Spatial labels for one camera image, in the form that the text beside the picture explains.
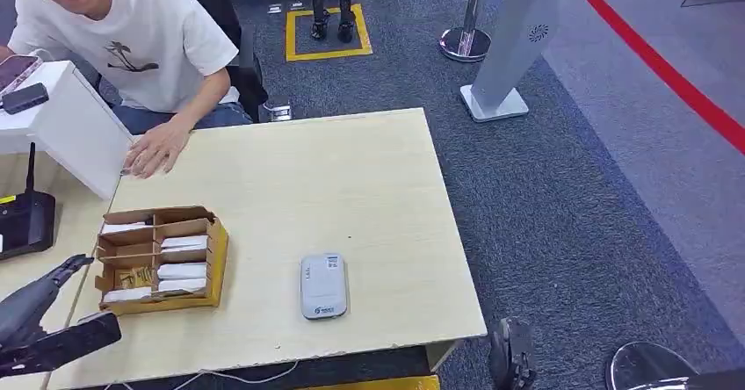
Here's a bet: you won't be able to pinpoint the phone with pink case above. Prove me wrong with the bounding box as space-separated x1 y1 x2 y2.
0 54 46 95

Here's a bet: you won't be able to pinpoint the pale wooden desk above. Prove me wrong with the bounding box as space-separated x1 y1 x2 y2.
45 107 488 390

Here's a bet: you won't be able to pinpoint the yellow printed card stack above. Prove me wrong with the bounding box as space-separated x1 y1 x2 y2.
113 266 155 292

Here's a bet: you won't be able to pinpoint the person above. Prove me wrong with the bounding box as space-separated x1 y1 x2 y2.
0 0 255 180

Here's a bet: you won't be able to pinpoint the white card stack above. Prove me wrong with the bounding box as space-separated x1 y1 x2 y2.
160 235 210 254
101 221 148 236
103 286 155 304
156 262 208 280
157 278 208 294

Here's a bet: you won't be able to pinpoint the metal floor socket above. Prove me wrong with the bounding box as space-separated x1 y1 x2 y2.
259 98 294 125

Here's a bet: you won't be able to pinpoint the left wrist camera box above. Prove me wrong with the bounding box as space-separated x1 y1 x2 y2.
0 311 123 379

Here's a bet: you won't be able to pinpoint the chrome stanchion post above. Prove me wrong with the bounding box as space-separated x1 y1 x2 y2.
439 0 494 64

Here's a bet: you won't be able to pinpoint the round chrome base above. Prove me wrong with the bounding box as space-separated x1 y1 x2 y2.
604 342 699 390

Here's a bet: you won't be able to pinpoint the small black device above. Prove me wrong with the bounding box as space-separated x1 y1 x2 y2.
1 82 51 116

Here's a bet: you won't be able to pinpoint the white box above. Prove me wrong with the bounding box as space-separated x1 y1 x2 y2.
0 60 134 201

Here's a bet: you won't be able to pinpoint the person's hand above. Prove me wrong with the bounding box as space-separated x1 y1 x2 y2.
121 120 194 180

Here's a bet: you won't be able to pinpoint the black chair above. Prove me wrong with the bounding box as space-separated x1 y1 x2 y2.
165 0 271 125

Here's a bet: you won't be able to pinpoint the thin white cable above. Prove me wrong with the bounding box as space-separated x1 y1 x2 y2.
105 359 301 390

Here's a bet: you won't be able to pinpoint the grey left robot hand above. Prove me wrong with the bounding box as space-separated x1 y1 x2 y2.
0 254 96 351

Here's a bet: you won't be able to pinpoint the black robot legs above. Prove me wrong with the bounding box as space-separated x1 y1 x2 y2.
308 0 358 44

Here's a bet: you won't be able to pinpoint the yellow floor tape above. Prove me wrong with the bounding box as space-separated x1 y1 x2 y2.
296 375 442 390

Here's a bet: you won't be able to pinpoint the wooden card box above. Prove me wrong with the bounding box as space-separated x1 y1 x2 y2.
94 205 230 317

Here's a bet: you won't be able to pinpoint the black router with antenna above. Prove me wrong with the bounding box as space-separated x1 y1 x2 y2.
0 141 58 262

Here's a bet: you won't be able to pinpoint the grey card reader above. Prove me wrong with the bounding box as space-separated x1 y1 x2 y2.
300 252 350 321

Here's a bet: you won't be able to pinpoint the grey standing kiosk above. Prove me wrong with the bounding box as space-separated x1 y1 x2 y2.
459 0 561 125

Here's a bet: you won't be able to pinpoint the pale adjoining desk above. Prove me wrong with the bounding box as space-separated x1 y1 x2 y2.
0 153 120 390

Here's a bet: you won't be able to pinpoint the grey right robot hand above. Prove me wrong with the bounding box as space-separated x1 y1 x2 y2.
488 316 539 390

